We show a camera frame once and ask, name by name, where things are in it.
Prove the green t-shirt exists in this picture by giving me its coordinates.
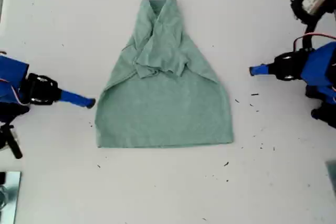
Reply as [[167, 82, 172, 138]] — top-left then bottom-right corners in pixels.
[[94, 0, 234, 149]]

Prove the arm red white wire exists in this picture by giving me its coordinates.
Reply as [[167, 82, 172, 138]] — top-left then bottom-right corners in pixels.
[[293, 33, 336, 51], [0, 78, 29, 107]]

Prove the camera black stalk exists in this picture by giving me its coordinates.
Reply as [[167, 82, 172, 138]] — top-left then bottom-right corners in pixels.
[[301, 15, 324, 51], [0, 124, 24, 159]]

